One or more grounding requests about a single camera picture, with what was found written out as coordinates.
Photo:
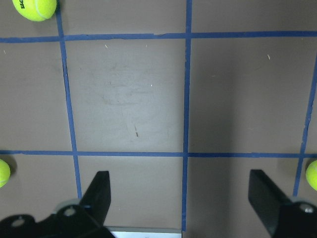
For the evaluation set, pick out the tennis ball left front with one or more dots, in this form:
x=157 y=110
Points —
x=35 y=10

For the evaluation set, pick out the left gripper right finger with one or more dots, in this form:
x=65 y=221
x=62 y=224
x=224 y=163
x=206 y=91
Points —
x=266 y=199

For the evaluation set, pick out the tennis ball near left base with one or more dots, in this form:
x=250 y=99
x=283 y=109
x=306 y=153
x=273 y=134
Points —
x=4 y=173

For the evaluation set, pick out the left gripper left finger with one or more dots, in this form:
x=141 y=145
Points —
x=96 y=200

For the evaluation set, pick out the tennis ball table centre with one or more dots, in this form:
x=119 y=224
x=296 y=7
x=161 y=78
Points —
x=311 y=175

